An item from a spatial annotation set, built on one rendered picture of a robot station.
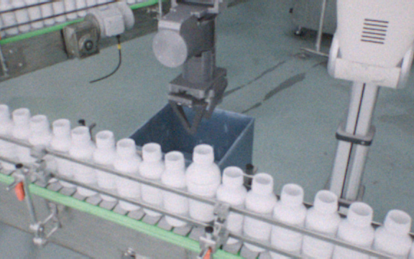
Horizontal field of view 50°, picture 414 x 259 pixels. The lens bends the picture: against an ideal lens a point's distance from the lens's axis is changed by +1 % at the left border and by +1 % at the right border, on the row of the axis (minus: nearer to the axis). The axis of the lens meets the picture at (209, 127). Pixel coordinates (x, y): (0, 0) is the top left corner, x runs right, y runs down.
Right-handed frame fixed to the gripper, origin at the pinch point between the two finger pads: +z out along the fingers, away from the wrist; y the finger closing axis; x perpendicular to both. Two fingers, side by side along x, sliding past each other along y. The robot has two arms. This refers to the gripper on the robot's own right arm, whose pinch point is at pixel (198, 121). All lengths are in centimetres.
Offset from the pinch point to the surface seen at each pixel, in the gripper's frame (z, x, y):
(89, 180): 21.9, -27.1, 0.9
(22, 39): 28, -123, -74
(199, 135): 43, -28, -58
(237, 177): 11.9, 7.2, -2.6
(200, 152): 8.3, -0.7, -2.1
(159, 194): 20.1, -9.2, 0.1
